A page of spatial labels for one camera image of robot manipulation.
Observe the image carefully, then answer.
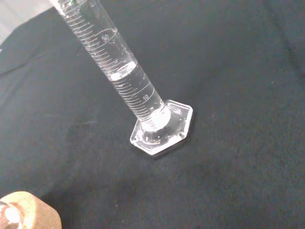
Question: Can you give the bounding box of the black bench cloth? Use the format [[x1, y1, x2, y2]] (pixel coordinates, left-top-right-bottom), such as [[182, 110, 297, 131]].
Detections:
[[0, 0, 305, 229]]

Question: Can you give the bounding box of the brown cork ring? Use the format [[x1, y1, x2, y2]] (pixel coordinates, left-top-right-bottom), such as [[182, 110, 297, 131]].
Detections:
[[0, 190, 62, 229]]

